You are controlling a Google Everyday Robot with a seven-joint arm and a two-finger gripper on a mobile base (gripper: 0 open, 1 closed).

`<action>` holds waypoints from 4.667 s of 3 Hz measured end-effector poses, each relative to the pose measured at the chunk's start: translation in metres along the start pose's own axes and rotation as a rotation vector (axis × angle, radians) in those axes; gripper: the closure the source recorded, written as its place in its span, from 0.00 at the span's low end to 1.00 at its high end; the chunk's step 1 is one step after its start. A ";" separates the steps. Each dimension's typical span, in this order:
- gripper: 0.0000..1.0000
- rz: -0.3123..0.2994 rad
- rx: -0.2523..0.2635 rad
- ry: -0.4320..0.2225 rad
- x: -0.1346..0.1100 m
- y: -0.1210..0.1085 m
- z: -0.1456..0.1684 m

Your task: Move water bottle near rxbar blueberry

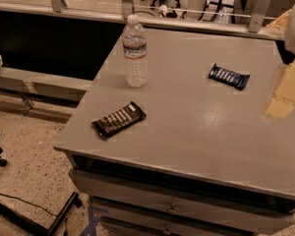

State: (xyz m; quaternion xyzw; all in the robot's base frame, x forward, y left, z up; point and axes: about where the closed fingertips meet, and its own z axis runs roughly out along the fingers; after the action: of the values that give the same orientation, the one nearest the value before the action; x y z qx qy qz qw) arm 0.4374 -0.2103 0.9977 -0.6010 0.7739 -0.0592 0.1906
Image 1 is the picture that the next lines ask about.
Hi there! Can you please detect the black floor cable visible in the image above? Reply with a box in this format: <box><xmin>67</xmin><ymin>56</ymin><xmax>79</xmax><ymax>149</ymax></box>
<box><xmin>0</xmin><ymin>190</ymin><xmax>58</xmax><ymax>217</ymax></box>

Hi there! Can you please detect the grey side bench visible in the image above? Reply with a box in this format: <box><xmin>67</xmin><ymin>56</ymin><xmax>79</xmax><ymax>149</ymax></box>
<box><xmin>0</xmin><ymin>67</ymin><xmax>91</xmax><ymax>115</ymax></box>

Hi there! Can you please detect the black floor stand frame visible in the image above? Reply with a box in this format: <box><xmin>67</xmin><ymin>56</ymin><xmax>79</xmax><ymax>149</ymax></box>
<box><xmin>0</xmin><ymin>192</ymin><xmax>82</xmax><ymax>236</ymax></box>

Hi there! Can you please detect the drawer knob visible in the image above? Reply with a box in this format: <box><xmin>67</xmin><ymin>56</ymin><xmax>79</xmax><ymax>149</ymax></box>
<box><xmin>167</xmin><ymin>205</ymin><xmax>178</xmax><ymax>214</ymax></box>
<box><xmin>163</xmin><ymin>226</ymin><xmax>172</xmax><ymax>236</ymax></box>

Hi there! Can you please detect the black rxbar chocolate bar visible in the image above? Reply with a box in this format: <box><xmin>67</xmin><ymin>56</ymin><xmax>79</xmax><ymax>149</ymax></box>
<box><xmin>91</xmin><ymin>101</ymin><xmax>147</xmax><ymax>139</ymax></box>

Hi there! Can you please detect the grey drawer cabinet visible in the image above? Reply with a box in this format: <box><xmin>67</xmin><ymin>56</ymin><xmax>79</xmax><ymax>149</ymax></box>
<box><xmin>55</xmin><ymin>29</ymin><xmax>295</xmax><ymax>236</ymax></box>

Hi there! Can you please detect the lower drawer knob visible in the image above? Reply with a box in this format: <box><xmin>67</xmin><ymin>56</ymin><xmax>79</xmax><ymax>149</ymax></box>
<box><xmin>163</xmin><ymin>226</ymin><xmax>172</xmax><ymax>236</ymax></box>

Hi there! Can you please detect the metal railing frame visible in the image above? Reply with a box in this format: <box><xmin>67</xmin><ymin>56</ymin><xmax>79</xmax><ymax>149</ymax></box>
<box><xmin>0</xmin><ymin>0</ymin><xmax>295</xmax><ymax>37</ymax></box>

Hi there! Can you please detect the clear plastic water bottle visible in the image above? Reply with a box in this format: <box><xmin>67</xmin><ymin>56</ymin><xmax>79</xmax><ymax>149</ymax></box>
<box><xmin>122</xmin><ymin>14</ymin><xmax>148</xmax><ymax>88</ymax></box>

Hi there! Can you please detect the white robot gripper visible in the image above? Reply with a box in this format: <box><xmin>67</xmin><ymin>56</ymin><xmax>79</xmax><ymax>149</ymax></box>
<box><xmin>264</xmin><ymin>4</ymin><xmax>295</xmax><ymax>120</ymax></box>

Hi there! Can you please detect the upper drawer knob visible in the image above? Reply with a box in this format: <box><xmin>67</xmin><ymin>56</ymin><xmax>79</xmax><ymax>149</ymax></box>
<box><xmin>167</xmin><ymin>205</ymin><xmax>178</xmax><ymax>214</ymax></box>

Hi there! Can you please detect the blue rxbar blueberry bar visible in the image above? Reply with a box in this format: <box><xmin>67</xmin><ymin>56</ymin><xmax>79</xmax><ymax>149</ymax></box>
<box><xmin>208</xmin><ymin>64</ymin><xmax>250</xmax><ymax>90</ymax></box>

